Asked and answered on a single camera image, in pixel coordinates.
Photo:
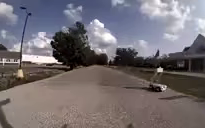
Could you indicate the row of trees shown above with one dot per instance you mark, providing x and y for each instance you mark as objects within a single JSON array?
[{"x": 126, "y": 56}]

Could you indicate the grey paved path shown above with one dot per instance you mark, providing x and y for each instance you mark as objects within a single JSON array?
[{"x": 100, "y": 96}]

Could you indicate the large dark tree clump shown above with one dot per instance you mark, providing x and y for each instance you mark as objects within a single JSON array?
[{"x": 71, "y": 46}]

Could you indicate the small wheeled robot with flag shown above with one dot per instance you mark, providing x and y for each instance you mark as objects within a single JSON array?
[{"x": 157, "y": 87}]

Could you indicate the white flat building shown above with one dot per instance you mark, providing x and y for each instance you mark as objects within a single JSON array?
[{"x": 40, "y": 59}]

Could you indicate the dry grass strip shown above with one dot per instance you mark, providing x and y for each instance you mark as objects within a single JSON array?
[{"x": 40, "y": 75}]

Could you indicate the street lamp pole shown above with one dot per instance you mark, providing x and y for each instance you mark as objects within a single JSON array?
[{"x": 22, "y": 40}]

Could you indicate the grass lawn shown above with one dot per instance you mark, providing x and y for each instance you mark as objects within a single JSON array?
[{"x": 190, "y": 83}]

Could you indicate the pale concrete walkway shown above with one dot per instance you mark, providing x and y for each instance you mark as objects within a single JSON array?
[{"x": 196, "y": 74}]

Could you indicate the grey asphalt road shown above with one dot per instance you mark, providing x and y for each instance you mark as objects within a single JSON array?
[{"x": 6, "y": 68}]

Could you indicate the gabled building with porch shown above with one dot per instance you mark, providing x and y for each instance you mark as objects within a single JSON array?
[{"x": 198, "y": 53}]

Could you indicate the low long-roofed building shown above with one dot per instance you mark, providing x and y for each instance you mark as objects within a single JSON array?
[{"x": 3, "y": 56}]

